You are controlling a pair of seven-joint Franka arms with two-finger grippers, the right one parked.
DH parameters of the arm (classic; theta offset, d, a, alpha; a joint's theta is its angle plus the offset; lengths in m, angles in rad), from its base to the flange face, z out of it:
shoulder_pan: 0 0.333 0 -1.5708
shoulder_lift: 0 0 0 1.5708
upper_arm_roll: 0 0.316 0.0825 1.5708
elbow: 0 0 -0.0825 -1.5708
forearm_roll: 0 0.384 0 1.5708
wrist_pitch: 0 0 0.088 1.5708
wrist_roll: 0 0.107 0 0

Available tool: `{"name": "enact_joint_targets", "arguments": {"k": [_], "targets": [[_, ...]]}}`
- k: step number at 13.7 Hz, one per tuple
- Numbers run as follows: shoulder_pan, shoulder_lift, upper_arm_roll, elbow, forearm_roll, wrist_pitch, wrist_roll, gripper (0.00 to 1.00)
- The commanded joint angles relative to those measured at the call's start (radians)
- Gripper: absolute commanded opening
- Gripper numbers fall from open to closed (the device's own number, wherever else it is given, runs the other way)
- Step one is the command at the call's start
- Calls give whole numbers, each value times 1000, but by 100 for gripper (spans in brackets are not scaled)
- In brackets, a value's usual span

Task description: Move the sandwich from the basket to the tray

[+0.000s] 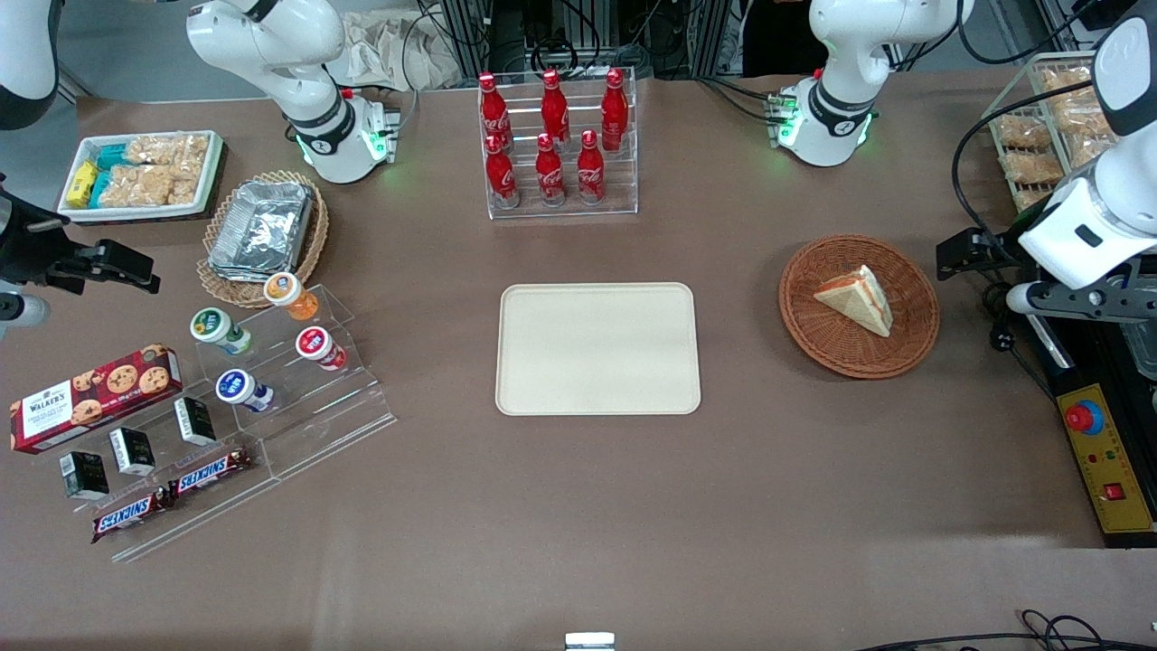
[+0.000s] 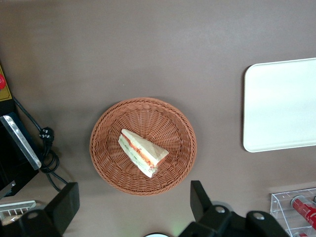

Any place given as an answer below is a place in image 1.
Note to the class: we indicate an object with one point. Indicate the red Walkers cookie box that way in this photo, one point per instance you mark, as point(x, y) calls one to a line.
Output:
point(90, 398)

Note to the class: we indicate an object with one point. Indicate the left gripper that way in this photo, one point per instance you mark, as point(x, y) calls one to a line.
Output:
point(989, 253)

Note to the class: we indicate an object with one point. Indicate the teal snack pack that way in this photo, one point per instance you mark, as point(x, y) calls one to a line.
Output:
point(99, 188)
point(110, 156)

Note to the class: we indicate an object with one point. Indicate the blue lid yogurt cup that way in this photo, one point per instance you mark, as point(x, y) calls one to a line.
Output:
point(237, 387)

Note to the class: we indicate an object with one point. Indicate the small black box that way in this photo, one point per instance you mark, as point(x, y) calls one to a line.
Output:
point(134, 450)
point(86, 475)
point(196, 420)

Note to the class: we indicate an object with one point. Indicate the crumpled beige cloth bag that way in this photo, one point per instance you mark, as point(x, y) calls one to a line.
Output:
point(389, 50)

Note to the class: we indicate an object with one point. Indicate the clear acrylic stepped snack stand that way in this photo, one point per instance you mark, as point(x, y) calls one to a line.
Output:
point(217, 515)

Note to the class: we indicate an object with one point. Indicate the clear rectangular container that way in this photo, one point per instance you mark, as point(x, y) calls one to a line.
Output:
point(1141, 353)

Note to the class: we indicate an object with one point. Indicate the bagged fried snack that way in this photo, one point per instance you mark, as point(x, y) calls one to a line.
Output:
point(1026, 133)
point(1067, 80)
point(1032, 167)
point(1080, 116)

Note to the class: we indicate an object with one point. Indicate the yellow emergency stop control box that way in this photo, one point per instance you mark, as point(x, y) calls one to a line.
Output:
point(1107, 461)

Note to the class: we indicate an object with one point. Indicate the black cooking appliance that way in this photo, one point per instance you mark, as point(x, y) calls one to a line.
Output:
point(1098, 353)

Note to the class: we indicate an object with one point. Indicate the white rectangular snack tray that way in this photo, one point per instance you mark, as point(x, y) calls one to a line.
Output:
point(212, 172)

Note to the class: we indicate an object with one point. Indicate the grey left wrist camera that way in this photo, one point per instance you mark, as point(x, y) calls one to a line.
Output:
point(1067, 300)

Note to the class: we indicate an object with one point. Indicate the silver foil container stack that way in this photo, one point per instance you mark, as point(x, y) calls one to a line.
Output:
point(262, 226)

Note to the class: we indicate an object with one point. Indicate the triangular sandwich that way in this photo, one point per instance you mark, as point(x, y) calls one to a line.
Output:
point(859, 298)

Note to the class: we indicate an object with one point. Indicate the orange lid yogurt cup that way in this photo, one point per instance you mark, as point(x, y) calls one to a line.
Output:
point(287, 291)

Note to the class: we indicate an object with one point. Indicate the beige plastic tray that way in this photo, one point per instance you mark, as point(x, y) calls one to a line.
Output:
point(597, 348)

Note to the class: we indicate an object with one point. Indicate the red lid yogurt cup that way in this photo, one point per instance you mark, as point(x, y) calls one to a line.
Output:
point(316, 346)

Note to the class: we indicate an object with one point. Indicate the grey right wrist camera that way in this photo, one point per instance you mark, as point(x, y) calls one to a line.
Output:
point(23, 310)

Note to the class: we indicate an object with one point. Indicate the aluminium frame rack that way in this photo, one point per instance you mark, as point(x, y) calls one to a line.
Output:
point(470, 36)

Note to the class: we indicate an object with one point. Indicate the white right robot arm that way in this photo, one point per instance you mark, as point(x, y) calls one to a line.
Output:
point(316, 136)

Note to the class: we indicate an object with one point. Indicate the green lid yogurt cup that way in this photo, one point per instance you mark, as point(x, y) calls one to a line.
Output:
point(215, 327)

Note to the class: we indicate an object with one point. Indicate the person in dark clothing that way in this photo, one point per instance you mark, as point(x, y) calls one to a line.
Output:
point(777, 41)

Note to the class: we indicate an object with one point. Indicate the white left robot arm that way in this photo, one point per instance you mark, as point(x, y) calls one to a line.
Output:
point(841, 108)

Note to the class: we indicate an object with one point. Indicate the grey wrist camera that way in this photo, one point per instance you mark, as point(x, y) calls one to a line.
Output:
point(1067, 300)
point(23, 310)

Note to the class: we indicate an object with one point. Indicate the clear rice cracker bag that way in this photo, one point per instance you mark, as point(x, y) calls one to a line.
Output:
point(136, 185)
point(167, 149)

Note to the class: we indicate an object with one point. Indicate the clear acrylic stepped cup stand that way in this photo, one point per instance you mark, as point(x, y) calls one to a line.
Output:
point(334, 416)

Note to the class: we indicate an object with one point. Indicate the Snickers chocolate bar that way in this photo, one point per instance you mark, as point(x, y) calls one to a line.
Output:
point(208, 472)
point(126, 515)

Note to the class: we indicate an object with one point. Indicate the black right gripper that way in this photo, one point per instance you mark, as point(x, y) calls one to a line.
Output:
point(27, 246)

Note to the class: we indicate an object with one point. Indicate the light oval wicker basket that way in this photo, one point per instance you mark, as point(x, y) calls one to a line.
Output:
point(226, 291)

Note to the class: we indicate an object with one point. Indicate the clear acrylic bottle rack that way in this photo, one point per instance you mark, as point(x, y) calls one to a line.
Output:
point(624, 181)

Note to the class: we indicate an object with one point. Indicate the red cola bottle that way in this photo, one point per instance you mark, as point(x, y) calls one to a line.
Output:
point(590, 172)
point(615, 113)
point(502, 176)
point(493, 113)
point(550, 176)
point(554, 108)

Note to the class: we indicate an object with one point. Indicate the brown round wicker basket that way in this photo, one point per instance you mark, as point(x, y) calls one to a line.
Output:
point(813, 325)

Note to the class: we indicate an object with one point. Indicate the yellow snack pack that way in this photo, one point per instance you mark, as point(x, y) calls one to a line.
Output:
point(81, 185)

